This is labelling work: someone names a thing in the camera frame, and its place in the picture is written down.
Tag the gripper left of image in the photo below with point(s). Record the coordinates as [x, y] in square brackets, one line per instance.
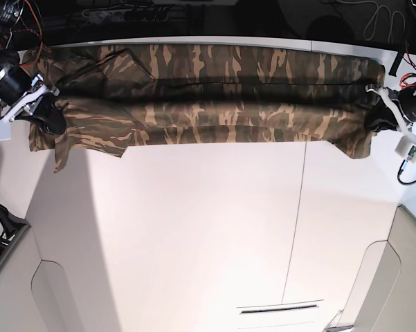
[28, 98]

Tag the gripper right of image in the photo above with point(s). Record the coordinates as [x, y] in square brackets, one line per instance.
[395, 111]

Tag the camouflage T-shirt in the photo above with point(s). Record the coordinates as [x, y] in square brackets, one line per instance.
[118, 96]

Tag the black power strip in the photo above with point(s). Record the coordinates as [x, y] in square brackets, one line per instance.
[125, 15]

